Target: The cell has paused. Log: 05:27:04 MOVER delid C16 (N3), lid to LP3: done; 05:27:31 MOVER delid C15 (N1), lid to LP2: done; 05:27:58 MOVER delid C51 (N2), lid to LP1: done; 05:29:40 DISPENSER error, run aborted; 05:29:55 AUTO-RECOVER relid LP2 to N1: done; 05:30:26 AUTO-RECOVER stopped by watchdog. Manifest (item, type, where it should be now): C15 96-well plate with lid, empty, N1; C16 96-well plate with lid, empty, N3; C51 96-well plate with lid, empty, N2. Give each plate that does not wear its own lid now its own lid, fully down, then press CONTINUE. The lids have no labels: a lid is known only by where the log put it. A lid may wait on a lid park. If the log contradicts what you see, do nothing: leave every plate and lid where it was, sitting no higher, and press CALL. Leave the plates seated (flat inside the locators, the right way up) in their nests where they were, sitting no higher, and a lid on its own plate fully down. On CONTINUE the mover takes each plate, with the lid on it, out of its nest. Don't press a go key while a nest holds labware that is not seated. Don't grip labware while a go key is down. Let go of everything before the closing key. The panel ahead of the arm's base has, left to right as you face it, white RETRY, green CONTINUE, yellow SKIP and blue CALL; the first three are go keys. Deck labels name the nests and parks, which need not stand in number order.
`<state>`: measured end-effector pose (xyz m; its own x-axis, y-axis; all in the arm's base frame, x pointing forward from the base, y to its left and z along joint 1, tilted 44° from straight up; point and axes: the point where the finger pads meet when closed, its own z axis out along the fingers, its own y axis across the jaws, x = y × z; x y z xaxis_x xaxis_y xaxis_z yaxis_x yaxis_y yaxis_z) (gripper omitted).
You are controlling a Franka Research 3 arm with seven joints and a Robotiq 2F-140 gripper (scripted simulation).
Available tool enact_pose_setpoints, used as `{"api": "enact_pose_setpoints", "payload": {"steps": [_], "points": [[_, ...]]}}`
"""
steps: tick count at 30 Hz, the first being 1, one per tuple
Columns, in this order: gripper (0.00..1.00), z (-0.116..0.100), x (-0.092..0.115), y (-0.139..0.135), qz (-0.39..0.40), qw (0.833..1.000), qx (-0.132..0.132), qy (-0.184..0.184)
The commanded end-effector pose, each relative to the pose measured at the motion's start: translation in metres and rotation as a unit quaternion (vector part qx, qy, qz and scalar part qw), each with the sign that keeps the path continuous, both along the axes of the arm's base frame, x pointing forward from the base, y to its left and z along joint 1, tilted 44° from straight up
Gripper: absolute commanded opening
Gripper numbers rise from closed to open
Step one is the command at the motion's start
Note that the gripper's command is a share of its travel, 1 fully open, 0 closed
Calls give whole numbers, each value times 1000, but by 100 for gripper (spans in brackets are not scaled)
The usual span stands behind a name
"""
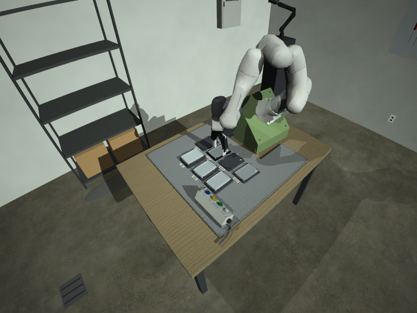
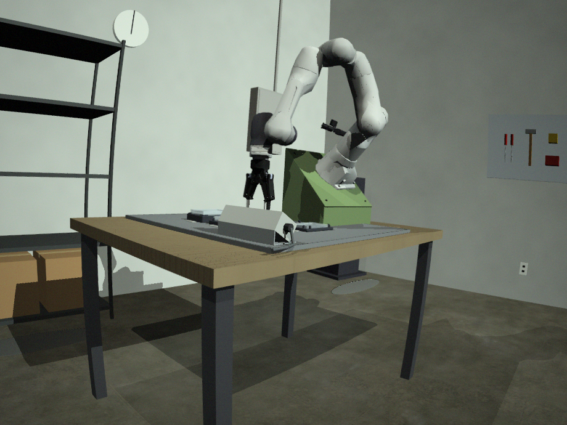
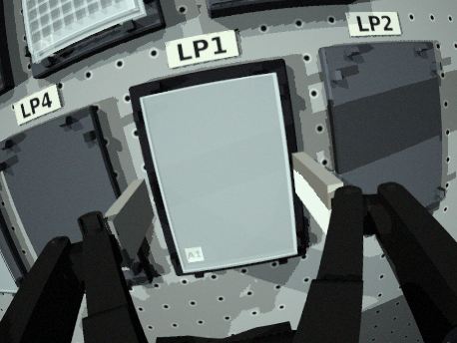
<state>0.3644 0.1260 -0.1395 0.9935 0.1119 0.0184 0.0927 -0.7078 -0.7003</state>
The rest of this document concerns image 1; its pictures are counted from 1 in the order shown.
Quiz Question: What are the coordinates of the white button panel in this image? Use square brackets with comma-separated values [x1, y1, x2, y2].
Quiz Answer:
[195, 189, 234, 246]

